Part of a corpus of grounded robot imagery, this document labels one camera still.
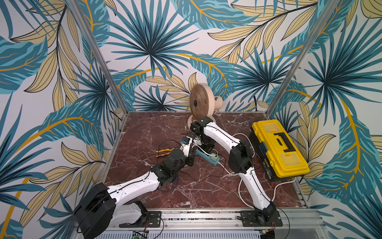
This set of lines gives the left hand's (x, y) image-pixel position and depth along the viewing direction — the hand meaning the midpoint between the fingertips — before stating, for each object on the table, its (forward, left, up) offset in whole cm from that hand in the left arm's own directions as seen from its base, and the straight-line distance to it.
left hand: (194, 149), depth 79 cm
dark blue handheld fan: (-14, +13, -17) cm, 25 cm away
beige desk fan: (+26, -5, +10) cm, 28 cm away
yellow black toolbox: (-4, -45, +1) cm, 45 cm away
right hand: (+6, -10, -12) cm, 17 cm away
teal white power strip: (+3, -9, -15) cm, 17 cm away
